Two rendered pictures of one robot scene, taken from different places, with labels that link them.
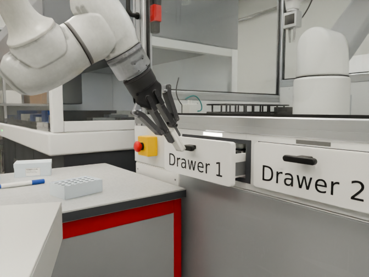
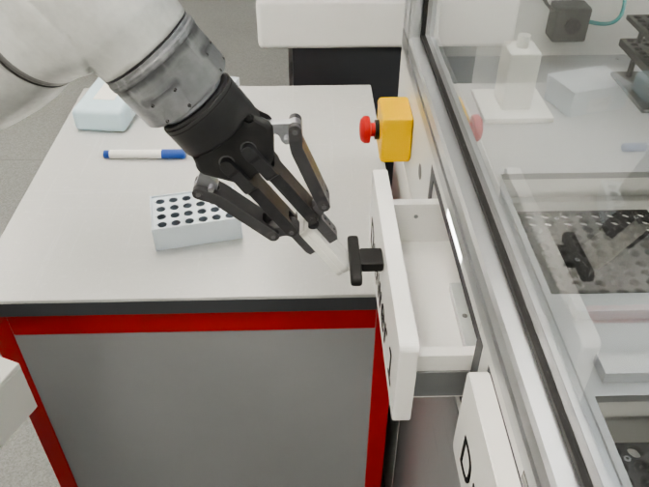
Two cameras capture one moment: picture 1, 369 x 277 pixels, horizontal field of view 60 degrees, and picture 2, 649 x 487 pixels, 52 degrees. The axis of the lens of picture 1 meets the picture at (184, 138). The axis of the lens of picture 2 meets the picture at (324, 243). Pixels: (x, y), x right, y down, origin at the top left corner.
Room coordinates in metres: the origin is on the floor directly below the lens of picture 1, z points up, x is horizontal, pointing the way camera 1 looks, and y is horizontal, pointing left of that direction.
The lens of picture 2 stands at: (0.41, -0.29, 1.36)
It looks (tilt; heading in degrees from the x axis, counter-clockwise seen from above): 39 degrees down; 36
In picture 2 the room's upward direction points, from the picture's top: straight up
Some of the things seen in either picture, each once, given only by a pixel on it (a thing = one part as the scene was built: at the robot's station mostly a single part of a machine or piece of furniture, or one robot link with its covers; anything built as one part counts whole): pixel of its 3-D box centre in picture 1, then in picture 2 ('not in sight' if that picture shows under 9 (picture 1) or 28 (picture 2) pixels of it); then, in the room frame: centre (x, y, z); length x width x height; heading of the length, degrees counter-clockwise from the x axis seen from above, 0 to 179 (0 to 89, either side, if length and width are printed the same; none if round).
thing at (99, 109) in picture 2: not in sight; (111, 101); (1.10, 0.70, 0.78); 0.15 x 0.10 x 0.04; 31
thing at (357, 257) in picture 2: (188, 147); (365, 259); (0.87, -0.01, 0.91); 0.07 x 0.04 x 0.01; 37
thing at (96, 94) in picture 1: (94, 93); not in sight; (2.49, 0.70, 1.13); 1.78 x 1.14 x 0.45; 37
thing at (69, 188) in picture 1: (76, 187); (195, 216); (0.94, 0.32, 0.78); 0.12 x 0.08 x 0.04; 139
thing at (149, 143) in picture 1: (146, 145); (391, 128); (1.17, 0.14, 0.88); 0.07 x 0.05 x 0.07; 37
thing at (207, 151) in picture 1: (195, 158); (389, 281); (0.89, -0.03, 0.87); 0.29 x 0.02 x 0.11; 37
